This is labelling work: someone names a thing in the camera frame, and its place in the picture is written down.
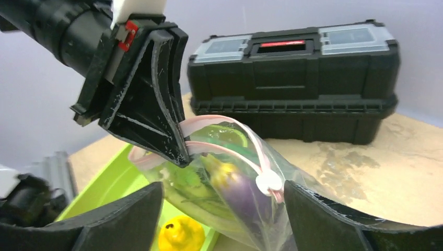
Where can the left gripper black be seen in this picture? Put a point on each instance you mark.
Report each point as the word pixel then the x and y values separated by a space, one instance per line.
pixel 132 72

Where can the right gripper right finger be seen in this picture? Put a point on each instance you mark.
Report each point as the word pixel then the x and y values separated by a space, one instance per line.
pixel 319 223

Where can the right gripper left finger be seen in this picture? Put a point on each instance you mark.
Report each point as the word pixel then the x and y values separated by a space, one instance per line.
pixel 125 224

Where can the toy bok choy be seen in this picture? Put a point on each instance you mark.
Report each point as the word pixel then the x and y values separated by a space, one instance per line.
pixel 187 189

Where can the toy purple eggplant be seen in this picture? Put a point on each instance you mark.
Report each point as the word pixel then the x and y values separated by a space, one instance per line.
pixel 239 191

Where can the toy green apple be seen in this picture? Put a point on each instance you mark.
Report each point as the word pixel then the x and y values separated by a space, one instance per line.
pixel 216 133

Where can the clear zip top bag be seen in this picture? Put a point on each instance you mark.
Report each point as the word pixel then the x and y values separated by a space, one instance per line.
pixel 269 169

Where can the green plastic tray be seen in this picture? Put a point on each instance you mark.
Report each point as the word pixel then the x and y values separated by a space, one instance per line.
pixel 117 179

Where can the toy yellow lemon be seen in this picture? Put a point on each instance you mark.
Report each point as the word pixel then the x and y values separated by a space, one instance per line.
pixel 181 233

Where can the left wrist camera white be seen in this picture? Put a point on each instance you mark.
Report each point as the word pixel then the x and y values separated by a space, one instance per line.
pixel 122 9

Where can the aluminium table frame rail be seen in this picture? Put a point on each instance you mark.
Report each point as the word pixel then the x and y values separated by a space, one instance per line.
pixel 58 171

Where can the black toolbox red handle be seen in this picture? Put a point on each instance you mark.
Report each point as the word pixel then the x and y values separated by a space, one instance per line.
pixel 329 84

